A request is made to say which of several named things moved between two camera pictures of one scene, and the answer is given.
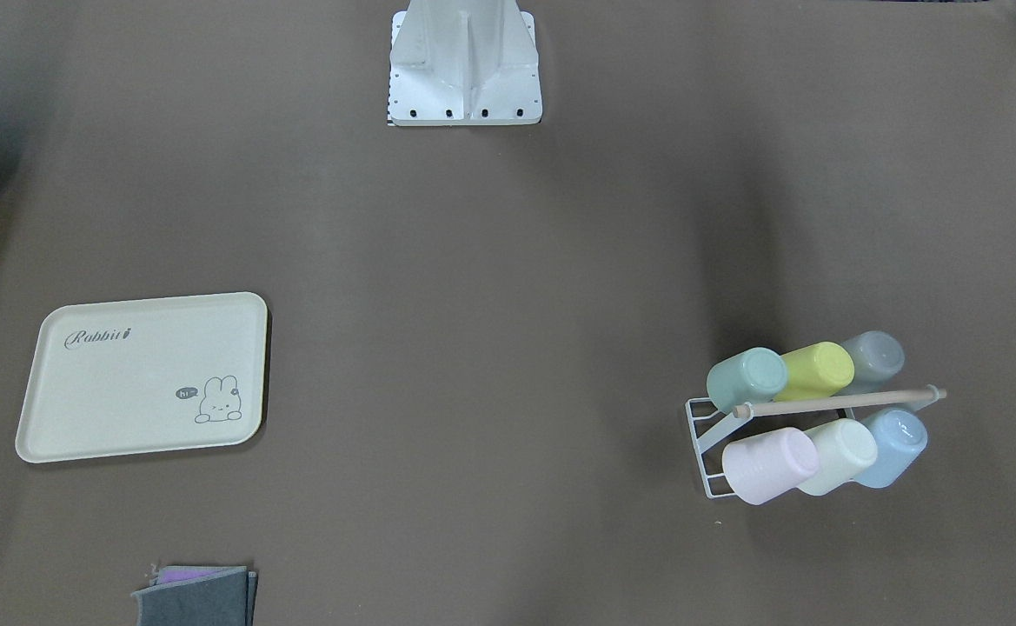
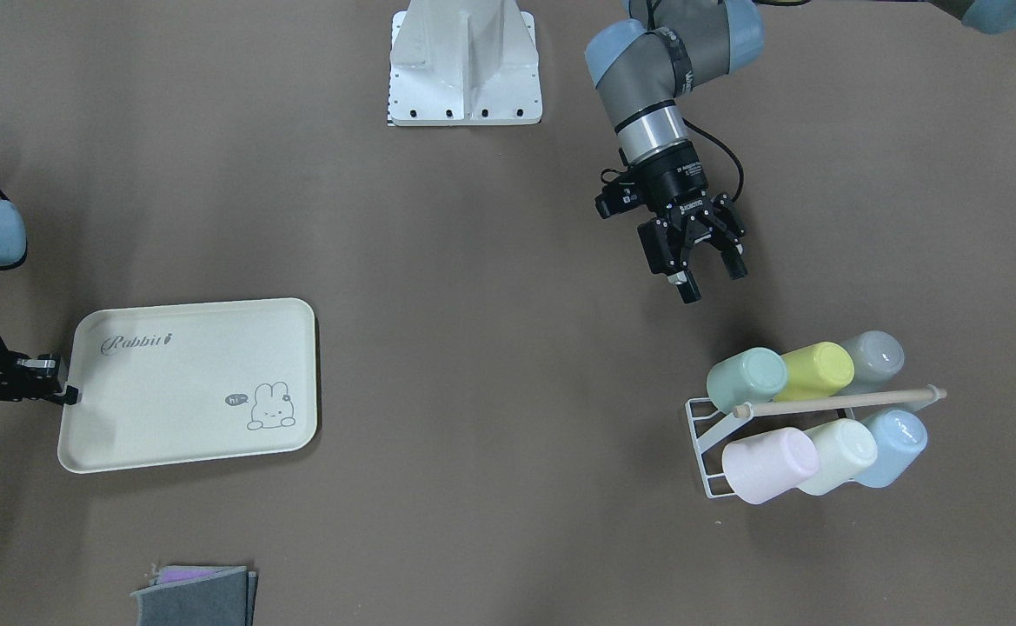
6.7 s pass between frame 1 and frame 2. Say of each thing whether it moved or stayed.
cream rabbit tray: moved
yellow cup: stayed
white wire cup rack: stayed
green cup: stayed
